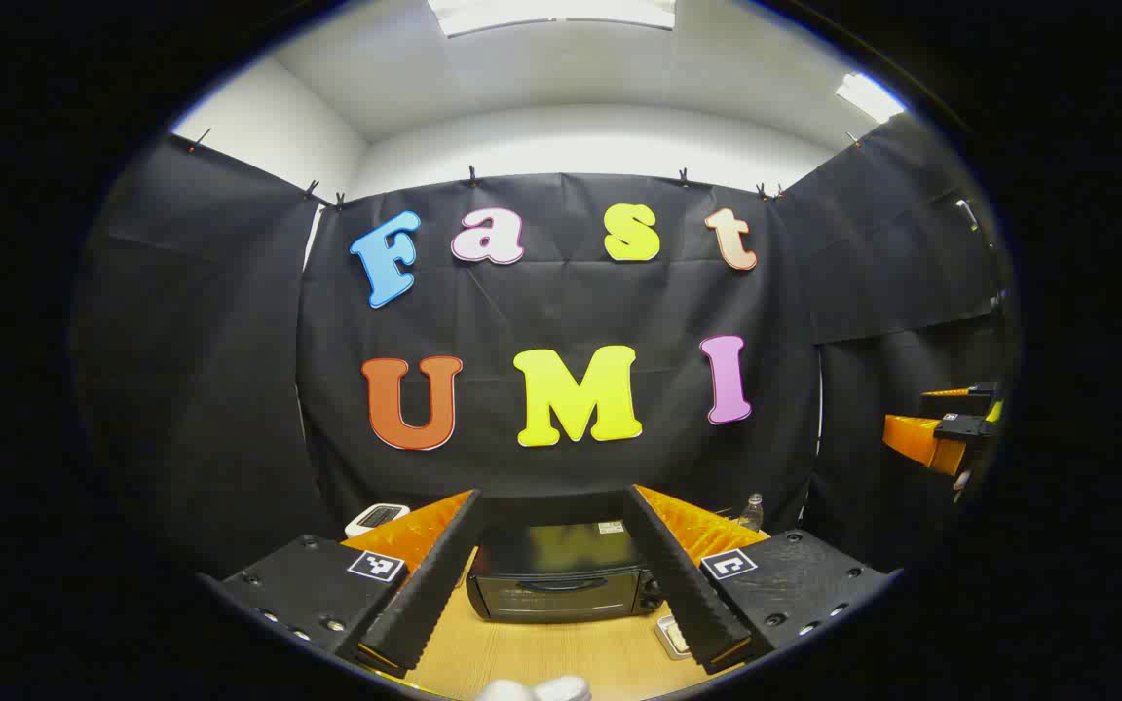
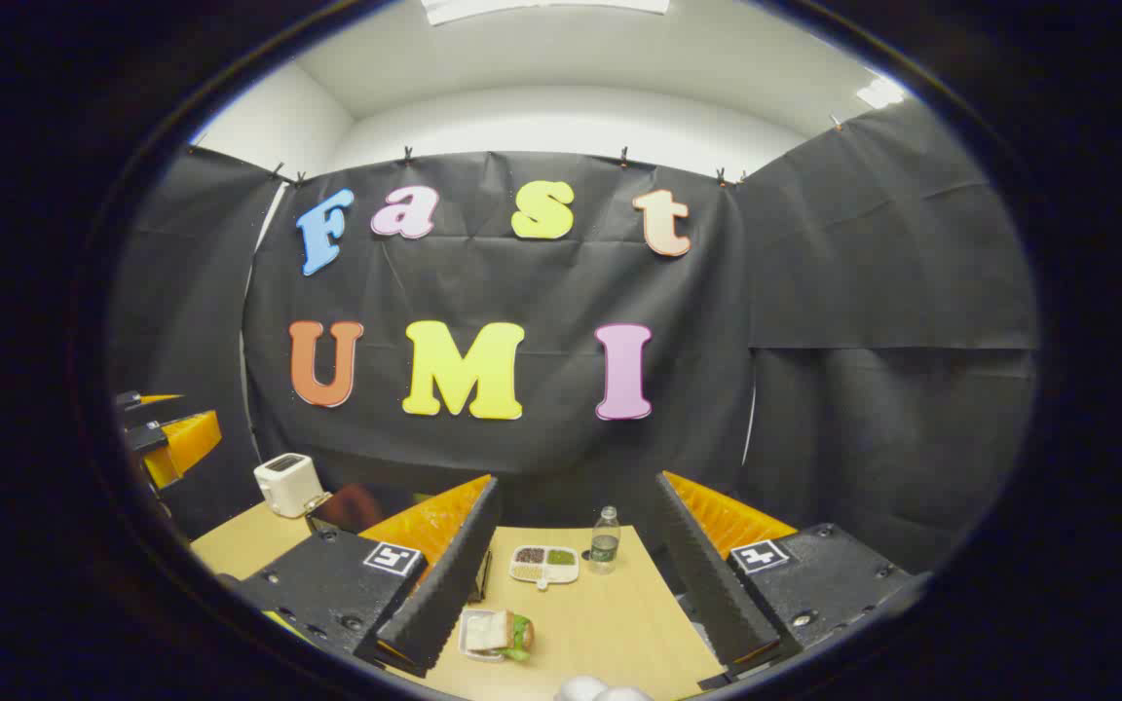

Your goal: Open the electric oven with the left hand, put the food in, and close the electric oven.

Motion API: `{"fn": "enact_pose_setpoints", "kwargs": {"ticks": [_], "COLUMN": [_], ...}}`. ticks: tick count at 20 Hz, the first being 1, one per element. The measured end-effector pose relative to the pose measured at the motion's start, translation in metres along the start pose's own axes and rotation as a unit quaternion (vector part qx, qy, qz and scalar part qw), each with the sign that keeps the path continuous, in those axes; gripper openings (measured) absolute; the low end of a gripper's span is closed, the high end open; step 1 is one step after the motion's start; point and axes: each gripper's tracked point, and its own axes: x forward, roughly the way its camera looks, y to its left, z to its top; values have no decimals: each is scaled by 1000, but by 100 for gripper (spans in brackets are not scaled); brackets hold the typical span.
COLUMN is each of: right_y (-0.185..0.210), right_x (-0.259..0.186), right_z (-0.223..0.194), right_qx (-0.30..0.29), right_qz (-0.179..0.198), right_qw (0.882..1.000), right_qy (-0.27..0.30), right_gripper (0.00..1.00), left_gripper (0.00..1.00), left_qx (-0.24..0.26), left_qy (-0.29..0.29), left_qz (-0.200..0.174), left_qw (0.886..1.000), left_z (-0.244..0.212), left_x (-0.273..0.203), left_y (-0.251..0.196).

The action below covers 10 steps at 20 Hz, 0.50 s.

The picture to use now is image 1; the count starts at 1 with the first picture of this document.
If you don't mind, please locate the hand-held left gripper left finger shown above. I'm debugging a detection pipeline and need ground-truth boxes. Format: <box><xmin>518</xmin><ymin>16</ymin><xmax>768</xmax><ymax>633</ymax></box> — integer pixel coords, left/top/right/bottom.
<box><xmin>199</xmin><ymin>489</ymin><xmax>484</xmax><ymax>680</ymax></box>

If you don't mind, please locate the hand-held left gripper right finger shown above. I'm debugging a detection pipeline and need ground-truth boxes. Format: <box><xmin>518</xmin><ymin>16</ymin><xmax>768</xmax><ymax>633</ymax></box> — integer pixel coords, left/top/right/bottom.
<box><xmin>622</xmin><ymin>484</ymin><xmax>903</xmax><ymax>675</ymax></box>

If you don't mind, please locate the white food tray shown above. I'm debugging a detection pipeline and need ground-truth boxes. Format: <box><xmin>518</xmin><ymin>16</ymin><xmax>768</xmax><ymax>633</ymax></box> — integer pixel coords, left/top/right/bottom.
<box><xmin>654</xmin><ymin>613</ymin><xmax>693</xmax><ymax>661</ymax></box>

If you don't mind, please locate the black electric oven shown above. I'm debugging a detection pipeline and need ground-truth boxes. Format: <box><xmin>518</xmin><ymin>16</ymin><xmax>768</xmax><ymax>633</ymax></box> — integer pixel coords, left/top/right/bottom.
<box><xmin>467</xmin><ymin>519</ymin><xmax>664</xmax><ymax>624</ymax></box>

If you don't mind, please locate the white toaster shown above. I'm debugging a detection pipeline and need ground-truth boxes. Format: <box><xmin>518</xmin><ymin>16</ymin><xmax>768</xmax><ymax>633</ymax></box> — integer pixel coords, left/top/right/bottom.
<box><xmin>345</xmin><ymin>503</ymin><xmax>411</xmax><ymax>538</ymax></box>

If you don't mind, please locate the black backdrop cloth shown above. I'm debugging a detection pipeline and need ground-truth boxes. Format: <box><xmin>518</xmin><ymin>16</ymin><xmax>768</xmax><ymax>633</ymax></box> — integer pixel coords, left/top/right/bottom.
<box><xmin>69</xmin><ymin>110</ymin><xmax>1022</xmax><ymax>585</ymax></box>

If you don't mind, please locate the small ceiling light panel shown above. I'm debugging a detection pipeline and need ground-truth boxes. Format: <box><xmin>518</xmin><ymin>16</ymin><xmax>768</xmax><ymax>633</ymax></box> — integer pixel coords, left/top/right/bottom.
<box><xmin>834</xmin><ymin>71</ymin><xmax>908</xmax><ymax>125</ymax></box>

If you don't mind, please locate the row of small cloth clips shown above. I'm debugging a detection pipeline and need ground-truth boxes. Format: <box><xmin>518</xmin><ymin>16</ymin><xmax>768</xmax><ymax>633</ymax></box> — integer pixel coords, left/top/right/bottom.
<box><xmin>189</xmin><ymin>127</ymin><xmax>864</xmax><ymax>210</ymax></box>

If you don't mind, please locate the large ceiling light panel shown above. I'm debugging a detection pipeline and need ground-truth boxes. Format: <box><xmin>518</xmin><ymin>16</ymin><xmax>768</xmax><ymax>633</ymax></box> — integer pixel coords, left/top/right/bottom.
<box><xmin>425</xmin><ymin>0</ymin><xmax>679</xmax><ymax>38</ymax></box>

